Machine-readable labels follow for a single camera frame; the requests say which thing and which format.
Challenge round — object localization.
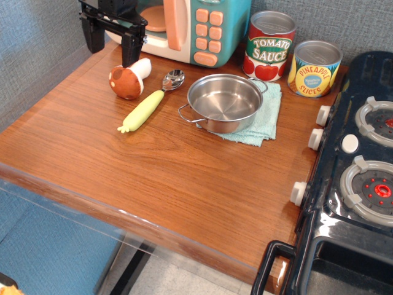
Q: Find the orange object at corner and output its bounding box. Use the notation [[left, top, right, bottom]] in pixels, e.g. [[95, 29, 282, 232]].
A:
[[1, 273, 24, 295]]

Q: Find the light teal folded cloth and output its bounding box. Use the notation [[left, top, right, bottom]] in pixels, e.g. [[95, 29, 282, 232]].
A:
[[212, 78, 282, 147]]

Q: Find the black toy stove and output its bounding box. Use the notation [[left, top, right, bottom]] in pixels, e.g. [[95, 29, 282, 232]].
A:
[[252, 51, 392, 294]]

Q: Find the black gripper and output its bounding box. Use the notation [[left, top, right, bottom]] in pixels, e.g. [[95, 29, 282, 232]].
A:
[[80, 1, 147, 68]]

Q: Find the small stainless steel pot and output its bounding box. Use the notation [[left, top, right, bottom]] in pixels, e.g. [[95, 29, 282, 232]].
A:
[[178, 74, 268, 134]]

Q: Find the toy microwave teal and cream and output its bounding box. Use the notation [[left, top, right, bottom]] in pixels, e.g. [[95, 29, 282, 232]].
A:
[[104, 0, 252, 69]]

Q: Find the brown plush toy mushroom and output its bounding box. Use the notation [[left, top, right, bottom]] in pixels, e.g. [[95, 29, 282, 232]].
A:
[[109, 58, 152, 100]]

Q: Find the tomato sauce can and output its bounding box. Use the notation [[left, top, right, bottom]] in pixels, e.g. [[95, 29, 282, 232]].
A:
[[243, 10, 297, 82]]

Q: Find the clear acrylic table guard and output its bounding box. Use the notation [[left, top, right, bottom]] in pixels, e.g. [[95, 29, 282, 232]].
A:
[[1, 165, 252, 294]]

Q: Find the spoon with green handle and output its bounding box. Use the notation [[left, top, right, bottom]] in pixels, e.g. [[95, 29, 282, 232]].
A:
[[117, 69, 185, 133]]

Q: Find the pineapple slices can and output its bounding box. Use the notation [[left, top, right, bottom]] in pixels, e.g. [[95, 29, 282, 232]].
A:
[[287, 40, 343, 98]]

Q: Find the metal table leg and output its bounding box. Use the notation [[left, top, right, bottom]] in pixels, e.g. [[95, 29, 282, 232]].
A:
[[94, 241, 156, 294]]

